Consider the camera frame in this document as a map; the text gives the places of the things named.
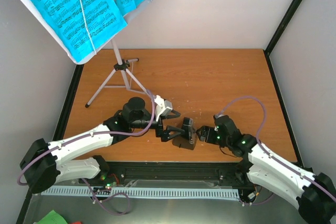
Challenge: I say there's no light blue cable duct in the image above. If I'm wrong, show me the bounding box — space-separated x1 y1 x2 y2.
41 186 239 201

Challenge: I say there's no green paper sheet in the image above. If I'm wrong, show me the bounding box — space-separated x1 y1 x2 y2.
35 210 68 224

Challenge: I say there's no black right frame post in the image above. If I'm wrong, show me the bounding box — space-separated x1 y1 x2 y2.
264 0 320 54

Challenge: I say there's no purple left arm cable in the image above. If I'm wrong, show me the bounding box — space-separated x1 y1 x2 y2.
17 89 157 187

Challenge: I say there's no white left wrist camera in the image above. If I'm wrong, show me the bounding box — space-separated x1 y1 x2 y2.
154 95 173 122

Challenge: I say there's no black metronome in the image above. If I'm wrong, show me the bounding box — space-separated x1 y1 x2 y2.
172 117 197 150

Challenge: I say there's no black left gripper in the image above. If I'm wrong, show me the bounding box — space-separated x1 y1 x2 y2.
131 109 185 142

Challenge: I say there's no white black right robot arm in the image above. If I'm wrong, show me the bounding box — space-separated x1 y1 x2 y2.
163 115 335 223

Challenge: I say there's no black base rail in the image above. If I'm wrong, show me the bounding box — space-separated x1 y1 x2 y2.
88 162 254 189

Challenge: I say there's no left blue sheet music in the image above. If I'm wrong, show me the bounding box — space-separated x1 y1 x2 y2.
30 0 127 64

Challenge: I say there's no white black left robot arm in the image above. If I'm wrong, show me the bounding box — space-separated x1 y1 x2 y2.
17 95 185 194

